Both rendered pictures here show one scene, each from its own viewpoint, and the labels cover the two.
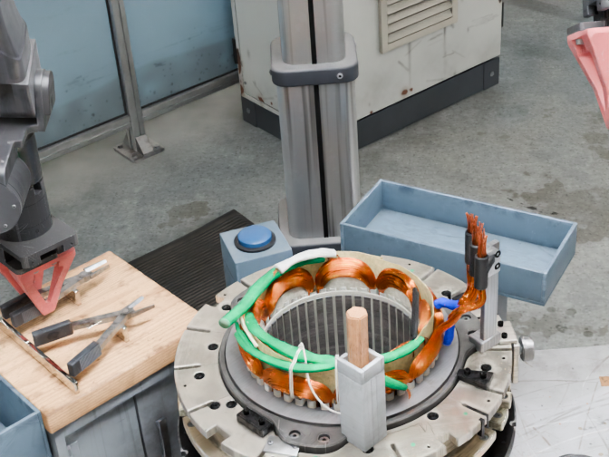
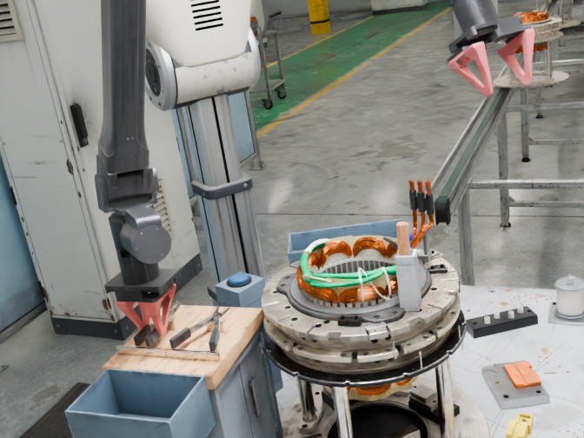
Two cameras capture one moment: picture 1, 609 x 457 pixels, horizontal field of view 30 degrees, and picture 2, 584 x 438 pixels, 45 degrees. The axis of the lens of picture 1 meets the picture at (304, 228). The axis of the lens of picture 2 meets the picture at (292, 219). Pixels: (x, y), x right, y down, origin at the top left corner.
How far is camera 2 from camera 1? 0.56 m
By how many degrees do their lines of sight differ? 28
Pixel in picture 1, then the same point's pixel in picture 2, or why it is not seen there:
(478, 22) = (184, 235)
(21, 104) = (146, 184)
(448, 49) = (173, 254)
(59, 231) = (168, 272)
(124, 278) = (189, 310)
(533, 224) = (382, 227)
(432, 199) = (322, 234)
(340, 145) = (250, 228)
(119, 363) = (229, 341)
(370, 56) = not seen: hidden behind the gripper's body
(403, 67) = not seen: hidden behind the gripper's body
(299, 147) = (228, 235)
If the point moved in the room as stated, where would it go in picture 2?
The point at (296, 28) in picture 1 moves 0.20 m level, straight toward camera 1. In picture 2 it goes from (216, 162) to (261, 181)
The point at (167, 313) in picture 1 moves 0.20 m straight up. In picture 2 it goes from (233, 314) to (210, 202)
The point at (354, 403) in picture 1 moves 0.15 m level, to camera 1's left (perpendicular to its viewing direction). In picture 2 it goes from (409, 280) to (323, 317)
